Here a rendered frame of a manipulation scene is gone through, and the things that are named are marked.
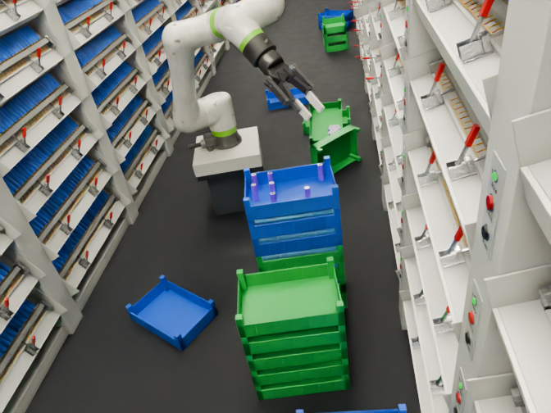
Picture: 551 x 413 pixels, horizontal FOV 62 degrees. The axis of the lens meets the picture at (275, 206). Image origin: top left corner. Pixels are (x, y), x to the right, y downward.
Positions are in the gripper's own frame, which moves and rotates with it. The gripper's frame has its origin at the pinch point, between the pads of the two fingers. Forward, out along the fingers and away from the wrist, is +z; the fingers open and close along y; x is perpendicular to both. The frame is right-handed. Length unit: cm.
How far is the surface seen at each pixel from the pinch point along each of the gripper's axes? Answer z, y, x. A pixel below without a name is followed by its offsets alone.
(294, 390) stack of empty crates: 64, 45, -43
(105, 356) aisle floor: 15, 77, -90
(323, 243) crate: 35.0, 9.4, -28.5
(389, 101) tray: 10, -55, -22
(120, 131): -74, 4, -114
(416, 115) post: 23.8, 0.1, 26.6
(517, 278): 47, 56, 66
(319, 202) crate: 23.8, 9.2, -15.4
